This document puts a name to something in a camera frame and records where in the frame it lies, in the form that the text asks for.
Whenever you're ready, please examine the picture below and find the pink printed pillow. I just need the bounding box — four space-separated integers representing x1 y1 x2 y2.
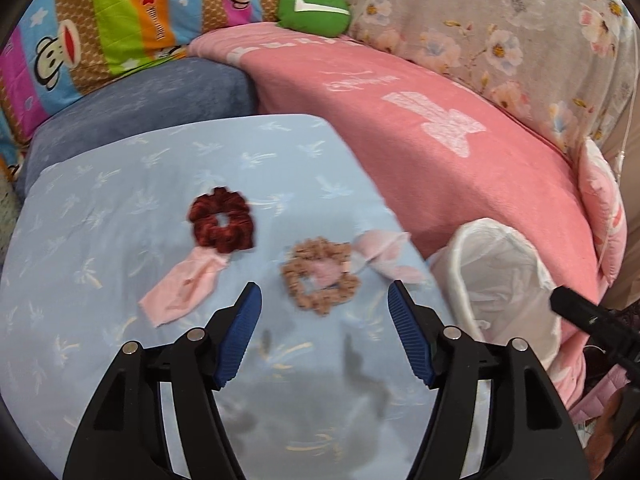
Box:
577 139 628 286

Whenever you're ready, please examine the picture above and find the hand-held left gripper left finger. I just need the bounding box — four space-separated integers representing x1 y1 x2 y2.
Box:
62 282 263 480

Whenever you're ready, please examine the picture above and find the pink fabric strip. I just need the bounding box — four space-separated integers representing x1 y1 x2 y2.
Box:
352 230 426 283

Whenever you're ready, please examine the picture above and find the orange-brown scrunchie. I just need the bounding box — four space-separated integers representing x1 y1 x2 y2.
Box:
280 237 361 316

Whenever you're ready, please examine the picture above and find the dark red velvet scrunchie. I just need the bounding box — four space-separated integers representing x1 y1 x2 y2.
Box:
187 187 256 253

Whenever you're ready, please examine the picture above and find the grey floral quilt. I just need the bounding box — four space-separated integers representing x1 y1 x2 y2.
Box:
295 0 640 161

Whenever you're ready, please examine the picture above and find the light blue printed cloth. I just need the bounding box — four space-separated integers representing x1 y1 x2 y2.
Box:
0 114 496 480

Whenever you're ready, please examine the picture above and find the pink blanket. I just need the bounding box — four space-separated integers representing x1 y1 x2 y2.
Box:
187 28 613 401

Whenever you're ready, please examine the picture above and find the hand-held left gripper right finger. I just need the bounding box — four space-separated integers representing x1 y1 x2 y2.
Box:
387 280 593 480

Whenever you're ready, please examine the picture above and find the blue-grey cushion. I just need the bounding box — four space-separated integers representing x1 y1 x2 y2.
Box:
15 56 258 196

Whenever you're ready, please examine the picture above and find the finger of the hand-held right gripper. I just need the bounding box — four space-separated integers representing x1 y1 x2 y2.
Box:
550 285 640 376

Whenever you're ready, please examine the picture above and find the pink cloth piece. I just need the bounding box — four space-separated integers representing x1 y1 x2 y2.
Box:
139 247 231 328

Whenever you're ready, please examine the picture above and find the green plush cushion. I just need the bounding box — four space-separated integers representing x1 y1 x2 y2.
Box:
276 0 352 39

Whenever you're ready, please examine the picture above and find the colourful monkey print pillow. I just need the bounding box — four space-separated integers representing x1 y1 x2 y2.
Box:
0 0 301 181

